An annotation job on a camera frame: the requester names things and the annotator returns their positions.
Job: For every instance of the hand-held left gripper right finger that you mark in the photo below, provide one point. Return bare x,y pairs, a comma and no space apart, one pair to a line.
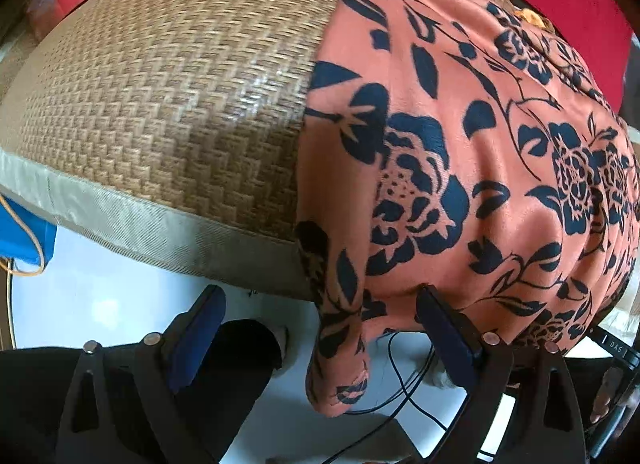
445,339

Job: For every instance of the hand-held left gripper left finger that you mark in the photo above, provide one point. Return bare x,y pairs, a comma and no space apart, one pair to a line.
195,339

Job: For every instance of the orange floral garment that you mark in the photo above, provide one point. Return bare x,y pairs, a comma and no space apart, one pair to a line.
450,93

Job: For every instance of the person's leg in black pants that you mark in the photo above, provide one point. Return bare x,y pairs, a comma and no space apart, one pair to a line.
125,394

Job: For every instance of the woven rattan mat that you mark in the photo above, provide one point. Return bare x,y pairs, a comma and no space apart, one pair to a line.
175,93

